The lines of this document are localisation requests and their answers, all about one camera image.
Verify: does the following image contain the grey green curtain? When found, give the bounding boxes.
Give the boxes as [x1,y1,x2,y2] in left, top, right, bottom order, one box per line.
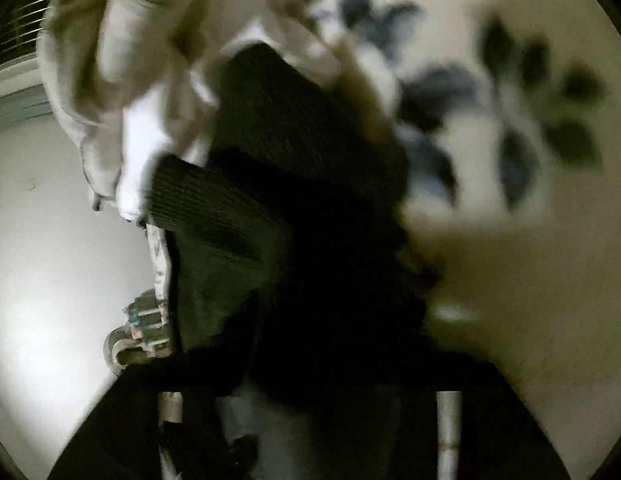
[0,84,52,130]

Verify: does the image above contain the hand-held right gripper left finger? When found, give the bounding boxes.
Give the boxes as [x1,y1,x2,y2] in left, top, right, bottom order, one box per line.
[48,360,241,480]

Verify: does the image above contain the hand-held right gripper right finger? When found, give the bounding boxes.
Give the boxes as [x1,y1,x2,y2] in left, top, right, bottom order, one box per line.
[391,360,571,480]

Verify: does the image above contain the folded beige garment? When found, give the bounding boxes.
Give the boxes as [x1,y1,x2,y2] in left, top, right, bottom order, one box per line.
[35,0,341,211]

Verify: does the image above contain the floral bedspread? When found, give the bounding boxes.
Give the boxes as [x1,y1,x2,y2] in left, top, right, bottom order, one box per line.
[144,0,621,466]

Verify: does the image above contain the folded white garment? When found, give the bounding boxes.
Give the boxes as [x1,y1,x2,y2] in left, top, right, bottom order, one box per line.
[115,72,222,227]

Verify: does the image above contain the dark striped sweater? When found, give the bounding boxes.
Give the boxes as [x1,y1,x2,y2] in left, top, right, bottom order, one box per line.
[140,42,444,411]

